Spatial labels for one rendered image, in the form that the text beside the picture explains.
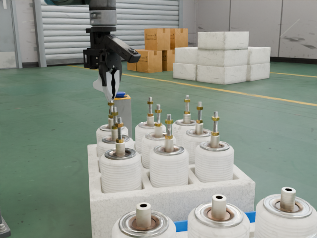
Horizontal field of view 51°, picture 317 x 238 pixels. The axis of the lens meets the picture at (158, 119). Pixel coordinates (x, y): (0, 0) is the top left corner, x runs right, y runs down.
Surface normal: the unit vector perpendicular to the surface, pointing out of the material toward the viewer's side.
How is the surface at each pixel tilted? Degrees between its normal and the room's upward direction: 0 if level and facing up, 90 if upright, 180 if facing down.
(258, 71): 90
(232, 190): 90
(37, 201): 0
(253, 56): 90
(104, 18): 90
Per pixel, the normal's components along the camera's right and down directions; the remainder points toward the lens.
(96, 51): -0.48, 0.22
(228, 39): 0.62, 0.18
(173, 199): 0.22, 0.24
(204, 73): -0.75, 0.17
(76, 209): -0.01, -0.97
